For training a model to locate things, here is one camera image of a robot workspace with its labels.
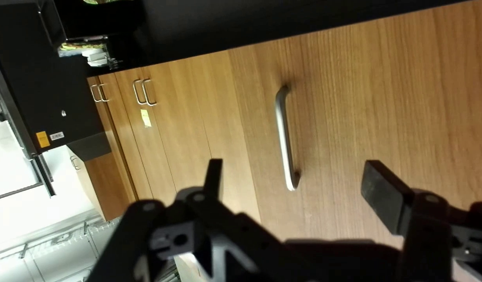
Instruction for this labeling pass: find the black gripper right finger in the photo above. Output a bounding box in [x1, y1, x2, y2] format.
[360, 158, 482, 282]

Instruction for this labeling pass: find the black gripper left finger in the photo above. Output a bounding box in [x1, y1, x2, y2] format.
[86, 157, 285, 282]

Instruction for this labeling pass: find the wooden cabinet door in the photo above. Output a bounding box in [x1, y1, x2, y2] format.
[113, 52, 261, 224]
[225, 0, 482, 252]

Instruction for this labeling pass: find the silver cabinet door handle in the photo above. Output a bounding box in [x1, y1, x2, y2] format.
[97, 82, 113, 103]
[141, 77, 160, 110]
[89, 83, 103, 105]
[131, 77, 147, 110]
[272, 83, 304, 193]

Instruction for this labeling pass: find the yellow sticky note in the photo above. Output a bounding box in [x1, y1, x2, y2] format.
[139, 108, 153, 129]

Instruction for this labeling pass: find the black refrigerator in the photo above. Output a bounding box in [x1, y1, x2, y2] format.
[0, 0, 116, 161]

